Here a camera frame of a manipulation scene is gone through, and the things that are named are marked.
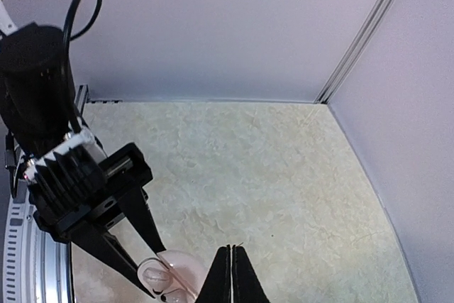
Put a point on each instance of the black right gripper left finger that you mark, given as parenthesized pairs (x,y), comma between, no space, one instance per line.
(217,285)

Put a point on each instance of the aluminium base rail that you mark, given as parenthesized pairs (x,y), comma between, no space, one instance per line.
(35,267)

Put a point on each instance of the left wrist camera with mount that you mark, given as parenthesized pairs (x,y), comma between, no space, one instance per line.
(66,177)

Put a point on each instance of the pink earbud charging case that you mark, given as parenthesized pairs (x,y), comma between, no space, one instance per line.
(187,272)

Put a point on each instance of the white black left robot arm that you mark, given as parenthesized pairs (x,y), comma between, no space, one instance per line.
(37,100)

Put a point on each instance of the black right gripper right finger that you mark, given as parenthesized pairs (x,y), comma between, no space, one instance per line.
(246,285)

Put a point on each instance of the right aluminium frame post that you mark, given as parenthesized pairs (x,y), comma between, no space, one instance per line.
(354,51)

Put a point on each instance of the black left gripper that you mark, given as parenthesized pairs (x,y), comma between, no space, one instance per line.
(98,242)

